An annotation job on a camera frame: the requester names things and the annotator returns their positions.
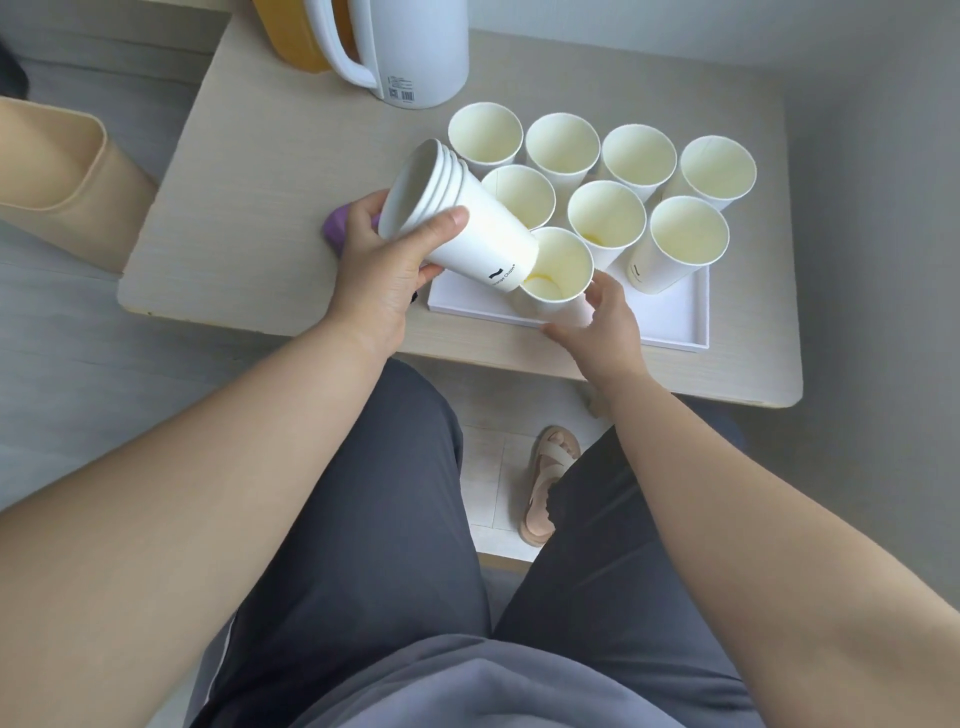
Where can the dark grey trousers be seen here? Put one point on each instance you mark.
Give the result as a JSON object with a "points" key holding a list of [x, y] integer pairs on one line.
{"points": [[390, 525]]}

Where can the light wood side table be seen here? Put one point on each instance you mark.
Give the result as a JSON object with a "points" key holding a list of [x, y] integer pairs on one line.
{"points": [[247, 225]]}

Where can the person's left thumb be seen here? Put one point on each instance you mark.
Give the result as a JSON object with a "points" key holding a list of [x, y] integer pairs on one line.
{"points": [[441, 231]]}

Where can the white electric kettle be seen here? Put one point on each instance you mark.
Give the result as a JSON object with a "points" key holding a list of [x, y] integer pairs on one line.
{"points": [[420, 45]]}

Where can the beige plastic bin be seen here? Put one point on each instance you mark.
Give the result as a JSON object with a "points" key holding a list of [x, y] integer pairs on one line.
{"points": [[82, 195]]}

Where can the person's right thumb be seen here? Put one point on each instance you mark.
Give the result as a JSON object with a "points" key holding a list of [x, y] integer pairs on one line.
{"points": [[602, 291]]}

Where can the nested stack of white cups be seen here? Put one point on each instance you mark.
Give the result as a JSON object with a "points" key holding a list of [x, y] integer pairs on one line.
{"points": [[480, 232]]}

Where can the orange juice pitcher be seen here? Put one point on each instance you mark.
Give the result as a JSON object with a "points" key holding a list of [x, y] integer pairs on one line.
{"points": [[289, 37]]}

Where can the cluster of empty paper cups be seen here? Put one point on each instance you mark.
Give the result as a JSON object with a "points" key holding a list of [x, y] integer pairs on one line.
{"points": [[686, 255]]}

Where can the grey shirt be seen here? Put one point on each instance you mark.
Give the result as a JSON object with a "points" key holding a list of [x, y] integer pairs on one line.
{"points": [[480, 690]]}

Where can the person's left hand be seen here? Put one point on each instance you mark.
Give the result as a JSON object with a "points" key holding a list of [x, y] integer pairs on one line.
{"points": [[371, 289]]}

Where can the white paper cup with juice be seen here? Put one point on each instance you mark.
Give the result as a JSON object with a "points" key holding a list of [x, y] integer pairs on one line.
{"points": [[559, 262]]}

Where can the purple cloth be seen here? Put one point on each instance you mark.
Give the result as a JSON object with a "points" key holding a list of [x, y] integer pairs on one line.
{"points": [[336, 225]]}

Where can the white rectangular tray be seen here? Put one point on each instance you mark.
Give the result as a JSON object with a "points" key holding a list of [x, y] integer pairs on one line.
{"points": [[675, 319]]}

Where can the person's right hand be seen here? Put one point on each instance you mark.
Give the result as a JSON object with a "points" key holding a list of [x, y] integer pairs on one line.
{"points": [[611, 337]]}

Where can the person's left forearm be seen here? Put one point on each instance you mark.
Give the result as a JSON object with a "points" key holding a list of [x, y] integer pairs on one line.
{"points": [[187, 510]]}

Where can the person's right forearm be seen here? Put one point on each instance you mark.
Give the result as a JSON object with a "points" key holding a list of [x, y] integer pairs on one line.
{"points": [[750, 525]]}

